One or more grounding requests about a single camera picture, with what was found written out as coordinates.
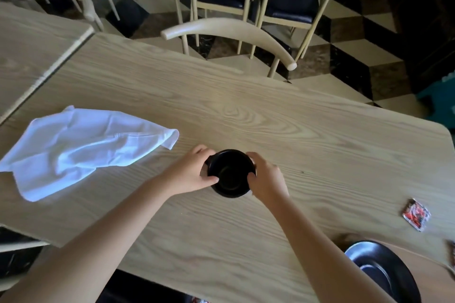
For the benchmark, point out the person's left hand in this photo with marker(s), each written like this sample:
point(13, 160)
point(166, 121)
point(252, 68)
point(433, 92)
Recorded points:
point(188, 175)

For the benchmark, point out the black saucer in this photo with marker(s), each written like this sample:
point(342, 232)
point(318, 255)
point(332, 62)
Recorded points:
point(384, 260)

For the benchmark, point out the black cup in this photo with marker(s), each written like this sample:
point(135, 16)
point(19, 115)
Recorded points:
point(231, 175)

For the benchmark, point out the person's right hand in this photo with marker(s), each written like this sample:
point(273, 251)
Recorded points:
point(268, 183)

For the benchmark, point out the red sachet packet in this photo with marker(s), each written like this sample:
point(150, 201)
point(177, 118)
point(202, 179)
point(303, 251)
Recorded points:
point(451, 253)
point(416, 214)

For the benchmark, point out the person's right forearm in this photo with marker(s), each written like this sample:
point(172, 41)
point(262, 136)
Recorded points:
point(320, 260)

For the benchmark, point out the white cloth napkin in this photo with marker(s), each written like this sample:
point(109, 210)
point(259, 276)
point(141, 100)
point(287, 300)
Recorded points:
point(89, 143)

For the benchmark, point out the light wooden table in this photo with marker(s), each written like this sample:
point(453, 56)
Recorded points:
point(32, 50)
point(284, 118)

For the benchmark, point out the person's left forearm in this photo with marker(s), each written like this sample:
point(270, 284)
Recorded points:
point(89, 253)

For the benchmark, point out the brown wooden tray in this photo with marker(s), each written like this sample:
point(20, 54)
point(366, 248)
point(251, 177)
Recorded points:
point(433, 278)

